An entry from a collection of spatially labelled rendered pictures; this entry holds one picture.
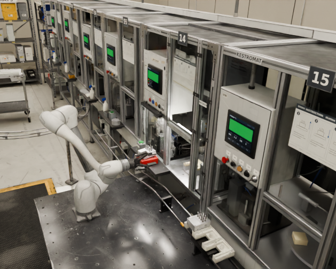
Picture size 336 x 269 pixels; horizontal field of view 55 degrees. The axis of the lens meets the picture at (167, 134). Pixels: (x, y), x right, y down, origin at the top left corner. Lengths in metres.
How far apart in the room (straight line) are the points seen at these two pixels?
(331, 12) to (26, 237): 5.20
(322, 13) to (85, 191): 4.73
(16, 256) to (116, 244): 1.32
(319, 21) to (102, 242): 4.86
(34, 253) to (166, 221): 1.42
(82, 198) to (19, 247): 1.20
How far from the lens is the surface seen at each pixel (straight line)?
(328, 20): 5.93
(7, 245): 3.63
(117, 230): 2.51
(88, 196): 2.53
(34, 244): 3.54
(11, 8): 8.42
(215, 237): 2.21
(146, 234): 2.47
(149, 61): 2.78
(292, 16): 6.38
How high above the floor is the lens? 2.34
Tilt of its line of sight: 25 degrees down
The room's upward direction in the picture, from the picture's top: 2 degrees clockwise
